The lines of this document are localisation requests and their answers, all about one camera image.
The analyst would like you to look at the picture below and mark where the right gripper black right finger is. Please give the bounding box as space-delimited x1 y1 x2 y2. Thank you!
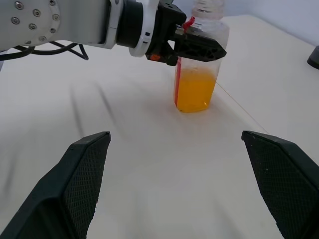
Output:
241 130 319 239

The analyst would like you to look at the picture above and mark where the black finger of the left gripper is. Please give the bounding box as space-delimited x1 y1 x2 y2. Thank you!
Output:
168 31 228 62

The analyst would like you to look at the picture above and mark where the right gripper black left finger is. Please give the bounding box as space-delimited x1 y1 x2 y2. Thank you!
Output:
0 131 112 239

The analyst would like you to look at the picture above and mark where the bottle with orange liquid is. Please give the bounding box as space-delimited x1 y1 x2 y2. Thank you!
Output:
172 0 230 114

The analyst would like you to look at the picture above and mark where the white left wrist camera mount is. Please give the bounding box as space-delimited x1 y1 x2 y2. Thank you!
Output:
129 0 161 59

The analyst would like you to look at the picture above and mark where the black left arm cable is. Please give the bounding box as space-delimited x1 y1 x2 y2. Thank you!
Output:
0 41 90 62

